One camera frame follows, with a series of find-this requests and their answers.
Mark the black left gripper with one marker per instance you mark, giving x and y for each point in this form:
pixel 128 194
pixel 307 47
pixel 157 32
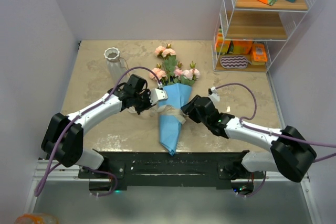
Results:
pixel 146 93

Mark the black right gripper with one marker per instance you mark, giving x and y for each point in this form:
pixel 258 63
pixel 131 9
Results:
pixel 189 109

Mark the peach flower stem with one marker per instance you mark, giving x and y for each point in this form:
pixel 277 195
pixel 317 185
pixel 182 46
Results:
pixel 160 73

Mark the cream printed ribbon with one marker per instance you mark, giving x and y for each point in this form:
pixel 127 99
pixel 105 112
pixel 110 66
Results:
pixel 169 111

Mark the blue wrapping paper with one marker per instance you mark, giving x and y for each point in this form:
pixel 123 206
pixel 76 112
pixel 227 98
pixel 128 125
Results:
pixel 171 117

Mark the pink flower stem tall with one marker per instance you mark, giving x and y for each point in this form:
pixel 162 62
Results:
pixel 168 56

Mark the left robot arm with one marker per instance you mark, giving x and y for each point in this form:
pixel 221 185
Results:
pixel 63 139

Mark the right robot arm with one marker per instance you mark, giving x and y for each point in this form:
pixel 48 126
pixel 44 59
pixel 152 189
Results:
pixel 286 151

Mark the white ribbed ceramic vase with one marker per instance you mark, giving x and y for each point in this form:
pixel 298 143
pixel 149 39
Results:
pixel 115 63

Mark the pink flower stem right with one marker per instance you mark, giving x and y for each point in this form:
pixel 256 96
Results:
pixel 188 76

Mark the purple striped sleep mask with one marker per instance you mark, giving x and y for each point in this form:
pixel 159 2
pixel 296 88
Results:
pixel 234 62

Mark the orange box bottom left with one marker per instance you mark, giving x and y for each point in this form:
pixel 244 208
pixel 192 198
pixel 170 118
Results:
pixel 221 45

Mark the orange box bottom middle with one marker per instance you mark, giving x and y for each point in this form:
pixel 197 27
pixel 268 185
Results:
pixel 240 47

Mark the orange packet bottom right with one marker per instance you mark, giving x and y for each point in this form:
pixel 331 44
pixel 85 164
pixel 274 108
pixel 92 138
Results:
pixel 258 53

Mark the orange plastic object corner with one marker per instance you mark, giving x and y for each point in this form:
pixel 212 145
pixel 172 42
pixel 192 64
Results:
pixel 36 219

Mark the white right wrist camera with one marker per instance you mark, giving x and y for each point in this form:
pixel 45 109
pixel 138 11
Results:
pixel 213 95

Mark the black table front rail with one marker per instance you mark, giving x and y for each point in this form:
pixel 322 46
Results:
pixel 220 170

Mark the white wire shelf rack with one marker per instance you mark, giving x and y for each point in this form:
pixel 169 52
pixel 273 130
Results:
pixel 254 21

